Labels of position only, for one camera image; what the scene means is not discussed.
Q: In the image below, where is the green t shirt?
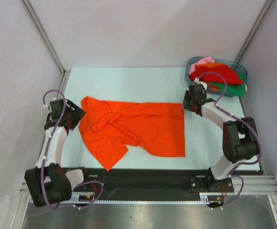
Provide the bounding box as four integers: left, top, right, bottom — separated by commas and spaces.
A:
207, 74, 247, 97

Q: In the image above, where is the aluminium frame rail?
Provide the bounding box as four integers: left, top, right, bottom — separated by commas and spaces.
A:
232, 175, 277, 195

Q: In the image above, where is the blue plastic basket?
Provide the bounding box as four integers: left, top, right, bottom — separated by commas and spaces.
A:
185, 56, 248, 97

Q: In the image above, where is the red t shirt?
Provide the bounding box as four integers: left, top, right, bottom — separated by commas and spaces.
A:
190, 64, 244, 85

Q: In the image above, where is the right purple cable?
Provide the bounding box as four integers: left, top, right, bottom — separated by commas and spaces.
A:
193, 72, 264, 209

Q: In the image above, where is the white slotted cable duct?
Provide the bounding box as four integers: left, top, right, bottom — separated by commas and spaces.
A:
63, 193, 223, 205

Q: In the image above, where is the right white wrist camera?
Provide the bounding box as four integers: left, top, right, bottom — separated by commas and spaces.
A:
194, 79, 207, 89

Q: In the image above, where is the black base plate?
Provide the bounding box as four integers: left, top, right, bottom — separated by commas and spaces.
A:
59, 167, 264, 202

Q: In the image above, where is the orange t shirt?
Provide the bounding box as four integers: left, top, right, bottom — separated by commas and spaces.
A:
79, 96, 185, 171
207, 82, 221, 91

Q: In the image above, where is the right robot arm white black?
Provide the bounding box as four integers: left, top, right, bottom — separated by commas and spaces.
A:
183, 84, 262, 191

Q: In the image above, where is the pink t shirt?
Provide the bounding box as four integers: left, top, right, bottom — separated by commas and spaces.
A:
188, 56, 215, 75

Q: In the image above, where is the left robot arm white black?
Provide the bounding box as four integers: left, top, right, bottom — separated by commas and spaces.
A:
24, 99, 91, 208

